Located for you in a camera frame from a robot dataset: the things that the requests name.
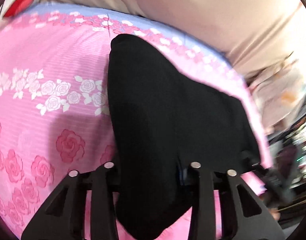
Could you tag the black pants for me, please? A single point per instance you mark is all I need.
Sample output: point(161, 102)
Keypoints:
point(162, 122)

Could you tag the grey floral blanket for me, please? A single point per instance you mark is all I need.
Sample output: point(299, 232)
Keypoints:
point(279, 90)

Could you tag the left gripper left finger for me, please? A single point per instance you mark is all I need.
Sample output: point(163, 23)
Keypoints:
point(62, 214)

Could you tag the pink floral bed sheet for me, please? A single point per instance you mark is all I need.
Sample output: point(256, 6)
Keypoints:
point(54, 114)

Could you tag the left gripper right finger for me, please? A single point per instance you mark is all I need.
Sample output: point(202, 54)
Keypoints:
point(243, 214)

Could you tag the beige headboard cushion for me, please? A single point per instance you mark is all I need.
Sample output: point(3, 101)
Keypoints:
point(252, 34)

